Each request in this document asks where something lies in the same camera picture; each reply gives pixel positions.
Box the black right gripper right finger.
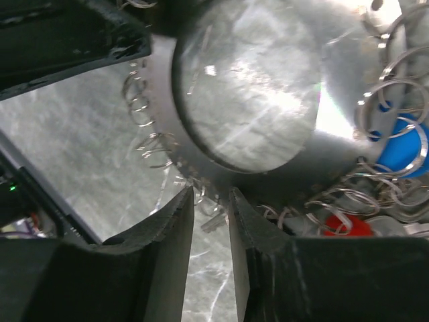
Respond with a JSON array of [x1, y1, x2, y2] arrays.
[[229, 189, 428, 321]]

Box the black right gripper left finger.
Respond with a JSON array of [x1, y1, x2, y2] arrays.
[[1, 187, 194, 321]]

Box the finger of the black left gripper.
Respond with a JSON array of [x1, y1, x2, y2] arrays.
[[1, 1, 151, 100]]

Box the red key tag on disc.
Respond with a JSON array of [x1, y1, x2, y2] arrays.
[[321, 215, 373, 237]]

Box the blue key tag on disc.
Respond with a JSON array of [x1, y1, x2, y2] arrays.
[[377, 113, 428, 178]]

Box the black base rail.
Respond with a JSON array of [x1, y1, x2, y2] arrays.
[[1, 133, 101, 245]]

